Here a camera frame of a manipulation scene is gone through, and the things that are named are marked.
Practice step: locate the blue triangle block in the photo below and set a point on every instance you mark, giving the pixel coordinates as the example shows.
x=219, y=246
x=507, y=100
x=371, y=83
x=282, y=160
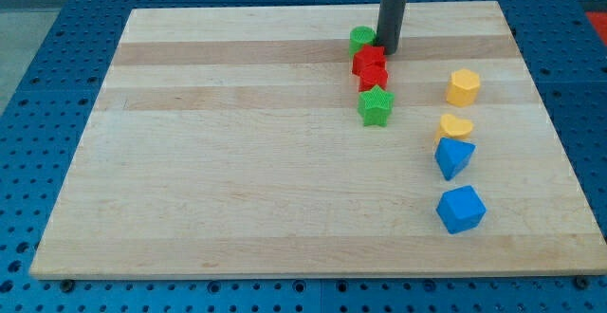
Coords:
x=453, y=156

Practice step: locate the yellow hexagon block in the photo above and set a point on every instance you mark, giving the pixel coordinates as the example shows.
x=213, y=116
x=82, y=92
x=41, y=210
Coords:
x=463, y=87

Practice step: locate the wooden board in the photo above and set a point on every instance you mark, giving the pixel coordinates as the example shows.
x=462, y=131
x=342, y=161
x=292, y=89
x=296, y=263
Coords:
x=226, y=144

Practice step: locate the green star block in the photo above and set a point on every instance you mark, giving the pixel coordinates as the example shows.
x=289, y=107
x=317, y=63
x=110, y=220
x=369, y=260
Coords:
x=375, y=106

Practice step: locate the red cylinder block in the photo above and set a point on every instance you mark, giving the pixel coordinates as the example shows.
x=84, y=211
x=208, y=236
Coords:
x=373, y=75

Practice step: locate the red pentagon block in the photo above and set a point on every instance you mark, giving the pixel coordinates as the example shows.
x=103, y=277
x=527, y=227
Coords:
x=368, y=56

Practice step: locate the green cylinder block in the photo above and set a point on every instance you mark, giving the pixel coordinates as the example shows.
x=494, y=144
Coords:
x=359, y=37

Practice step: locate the yellow heart block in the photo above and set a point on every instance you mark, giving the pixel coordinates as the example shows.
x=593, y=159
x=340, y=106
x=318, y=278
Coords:
x=450, y=126

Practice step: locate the blue cube block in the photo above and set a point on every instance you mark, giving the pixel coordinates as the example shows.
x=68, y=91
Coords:
x=461, y=209

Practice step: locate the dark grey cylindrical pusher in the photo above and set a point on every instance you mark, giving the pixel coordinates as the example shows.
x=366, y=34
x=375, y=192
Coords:
x=389, y=23

